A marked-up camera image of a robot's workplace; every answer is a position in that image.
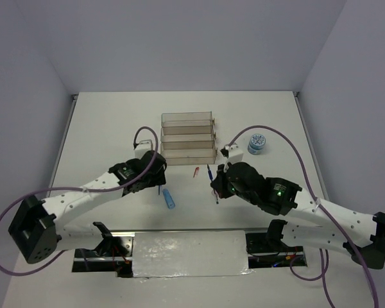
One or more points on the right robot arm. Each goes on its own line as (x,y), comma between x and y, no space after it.
(301,220)

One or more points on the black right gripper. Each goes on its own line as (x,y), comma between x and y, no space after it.
(219,181)

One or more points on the blue pen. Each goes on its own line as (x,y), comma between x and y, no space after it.
(208,173)

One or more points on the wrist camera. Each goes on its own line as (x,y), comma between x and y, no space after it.
(232,153)
(143,147)

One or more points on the blue correction tape case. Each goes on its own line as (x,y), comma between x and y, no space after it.
(168,199)

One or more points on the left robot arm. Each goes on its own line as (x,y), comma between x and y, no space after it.
(41,227)

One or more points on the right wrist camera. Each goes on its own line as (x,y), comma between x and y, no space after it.
(232,153)

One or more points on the blue jar right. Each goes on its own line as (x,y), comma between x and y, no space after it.
(256,144)

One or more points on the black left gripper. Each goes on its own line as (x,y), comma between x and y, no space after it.
(157,179)

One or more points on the clear tiered organizer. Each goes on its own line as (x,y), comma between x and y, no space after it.
(188,138)

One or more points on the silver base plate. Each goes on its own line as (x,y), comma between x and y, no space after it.
(186,254)

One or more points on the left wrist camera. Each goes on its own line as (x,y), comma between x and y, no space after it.
(143,147)

